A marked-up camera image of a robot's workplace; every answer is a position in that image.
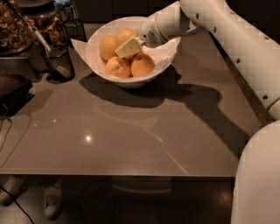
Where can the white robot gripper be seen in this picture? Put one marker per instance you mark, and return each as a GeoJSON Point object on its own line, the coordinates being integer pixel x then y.
{"type": "Point", "coordinates": [148, 32]}

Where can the orange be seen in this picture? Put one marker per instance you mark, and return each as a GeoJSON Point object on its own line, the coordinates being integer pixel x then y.
{"type": "Point", "coordinates": [141, 65]}
{"type": "Point", "coordinates": [125, 34]}
{"type": "Point", "coordinates": [118, 67]}
{"type": "Point", "coordinates": [107, 47]}

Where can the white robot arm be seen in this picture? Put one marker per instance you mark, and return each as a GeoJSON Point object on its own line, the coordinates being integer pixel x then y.
{"type": "Point", "coordinates": [256, 198]}

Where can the white ceramic bowl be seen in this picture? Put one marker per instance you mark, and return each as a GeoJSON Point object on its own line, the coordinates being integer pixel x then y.
{"type": "Point", "coordinates": [137, 80]}

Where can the black mesh cup rear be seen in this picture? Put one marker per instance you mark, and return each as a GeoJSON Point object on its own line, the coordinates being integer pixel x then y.
{"type": "Point", "coordinates": [74, 29]}

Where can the black mesh cup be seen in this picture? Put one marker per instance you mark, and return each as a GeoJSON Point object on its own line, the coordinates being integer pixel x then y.
{"type": "Point", "coordinates": [60, 67]}
{"type": "Point", "coordinates": [74, 29]}

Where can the black mesh cup front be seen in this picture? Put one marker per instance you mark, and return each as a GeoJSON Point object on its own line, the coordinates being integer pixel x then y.
{"type": "Point", "coordinates": [60, 67]}

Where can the large glass snack jar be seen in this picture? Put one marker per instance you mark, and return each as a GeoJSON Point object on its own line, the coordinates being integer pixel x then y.
{"type": "Point", "coordinates": [15, 34]}

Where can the black box device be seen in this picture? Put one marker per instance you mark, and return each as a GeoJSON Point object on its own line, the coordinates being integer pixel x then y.
{"type": "Point", "coordinates": [14, 93]}

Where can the right white shoe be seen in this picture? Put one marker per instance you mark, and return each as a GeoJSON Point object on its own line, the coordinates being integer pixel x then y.
{"type": "Point", "coordinates": [53, 199]}

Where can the white shoe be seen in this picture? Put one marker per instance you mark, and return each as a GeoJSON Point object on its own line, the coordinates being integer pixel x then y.
{"type": "Point", "coordinates": [12, 189]}
{"type": "Point", "coordinates": [53, 199]}

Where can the left white shoe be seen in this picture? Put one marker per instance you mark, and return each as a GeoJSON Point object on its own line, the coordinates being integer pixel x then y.
{"type": "Point", "coordinates": [12, 189]}

